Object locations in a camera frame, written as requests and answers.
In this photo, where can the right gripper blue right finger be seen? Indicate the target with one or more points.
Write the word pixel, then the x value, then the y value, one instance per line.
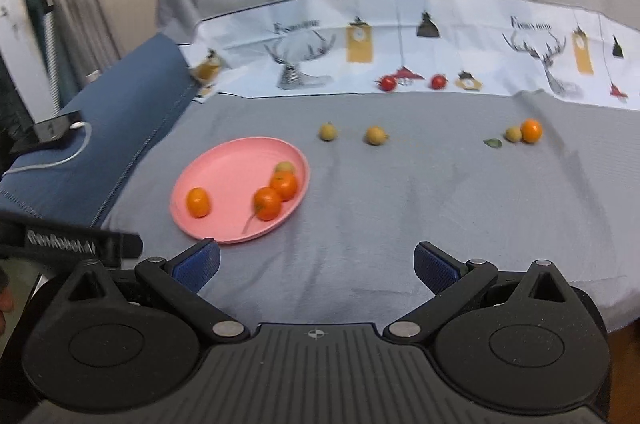
pixel 457 287

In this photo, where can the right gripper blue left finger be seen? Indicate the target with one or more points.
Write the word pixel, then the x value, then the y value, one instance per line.
pixel 175 284

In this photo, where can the small orange mandarin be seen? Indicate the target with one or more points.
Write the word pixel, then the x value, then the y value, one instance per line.
pixel 198 203

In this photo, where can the orange mandarin with stem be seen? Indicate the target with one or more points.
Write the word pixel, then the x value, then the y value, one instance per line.
pixel 266 205

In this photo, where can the yellow-green longan fruit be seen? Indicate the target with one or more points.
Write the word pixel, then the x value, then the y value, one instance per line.
pixel 285 167
pixel 327 132
pixel 375 136

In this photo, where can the small green longan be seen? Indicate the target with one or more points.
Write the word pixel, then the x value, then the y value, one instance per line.
pixel 513 134

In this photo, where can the orange kumquat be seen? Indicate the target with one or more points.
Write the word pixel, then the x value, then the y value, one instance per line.
pixel 531 131

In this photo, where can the red cherry tomato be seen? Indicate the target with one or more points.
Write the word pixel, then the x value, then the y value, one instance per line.
pixel 438 82
pixel 387 83

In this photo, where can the large orange mandarin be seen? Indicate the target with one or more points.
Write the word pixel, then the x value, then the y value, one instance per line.
pixel 285 184

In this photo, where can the person's left hand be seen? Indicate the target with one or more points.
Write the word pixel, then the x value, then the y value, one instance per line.
pixel 6 299

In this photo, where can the blue sofa armrest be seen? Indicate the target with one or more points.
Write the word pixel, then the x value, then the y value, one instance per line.
pixel 130 108

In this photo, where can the black smartphone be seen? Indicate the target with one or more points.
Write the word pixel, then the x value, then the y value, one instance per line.
pixel 46 134

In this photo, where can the pink round plate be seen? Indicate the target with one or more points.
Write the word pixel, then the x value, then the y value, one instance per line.
pixel 230 174

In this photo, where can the small green leaf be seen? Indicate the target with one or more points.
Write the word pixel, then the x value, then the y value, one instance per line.
pixel 493 143

